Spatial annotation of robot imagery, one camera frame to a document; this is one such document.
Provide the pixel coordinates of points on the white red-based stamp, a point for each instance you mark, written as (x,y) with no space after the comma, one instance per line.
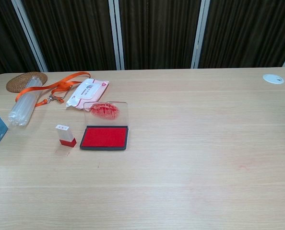
(65,136)

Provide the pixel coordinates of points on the pink white wet wipes pack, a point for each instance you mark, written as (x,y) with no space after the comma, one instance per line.
(88,92)

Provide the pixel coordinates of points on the clear plastic tube bundle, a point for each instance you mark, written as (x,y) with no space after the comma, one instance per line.
(25,104)

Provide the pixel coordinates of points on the red ink pad with clear lid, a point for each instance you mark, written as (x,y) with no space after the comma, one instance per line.
(104,137)

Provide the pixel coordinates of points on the round woven rattan coaster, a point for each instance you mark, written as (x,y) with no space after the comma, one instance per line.
(19,82)

